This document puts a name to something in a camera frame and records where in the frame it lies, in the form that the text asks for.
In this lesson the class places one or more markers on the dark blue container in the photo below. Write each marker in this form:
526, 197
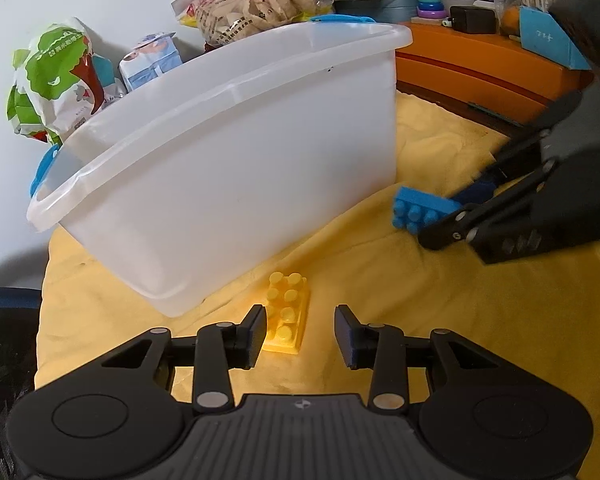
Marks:
5, 385

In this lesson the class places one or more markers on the green and white snack bag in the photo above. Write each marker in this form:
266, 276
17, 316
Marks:
50, 70

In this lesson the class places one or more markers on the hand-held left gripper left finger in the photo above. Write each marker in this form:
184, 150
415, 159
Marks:
257, 332

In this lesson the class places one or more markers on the yellow cloth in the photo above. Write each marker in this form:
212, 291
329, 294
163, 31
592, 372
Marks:
380, 285

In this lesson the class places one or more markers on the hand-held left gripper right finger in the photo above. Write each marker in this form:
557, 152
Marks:
344, 335

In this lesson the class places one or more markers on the yellow toy block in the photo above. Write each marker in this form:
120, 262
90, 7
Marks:
287, 305

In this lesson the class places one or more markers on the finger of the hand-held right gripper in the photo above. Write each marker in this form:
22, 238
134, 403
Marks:
450, 230
510, 155

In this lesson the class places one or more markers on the blue toy block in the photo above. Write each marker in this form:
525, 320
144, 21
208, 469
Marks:
420, 207

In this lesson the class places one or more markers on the blue and white packet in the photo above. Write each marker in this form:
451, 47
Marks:
150, 62

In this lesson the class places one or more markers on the black power adapter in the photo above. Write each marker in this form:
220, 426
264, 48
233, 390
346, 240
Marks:
472, 20

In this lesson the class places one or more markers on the blue cardboard box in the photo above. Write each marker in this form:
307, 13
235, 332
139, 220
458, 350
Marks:
550, 35

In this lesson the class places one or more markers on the translucent plastic storage bin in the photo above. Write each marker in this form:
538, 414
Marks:
230, 160

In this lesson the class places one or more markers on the clear bag of crackers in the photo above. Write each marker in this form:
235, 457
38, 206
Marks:
250, 5

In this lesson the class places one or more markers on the dark grey round tin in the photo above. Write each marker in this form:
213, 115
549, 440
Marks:
380, 7

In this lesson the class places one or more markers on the orange fruit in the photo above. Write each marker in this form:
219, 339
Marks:
511, 20

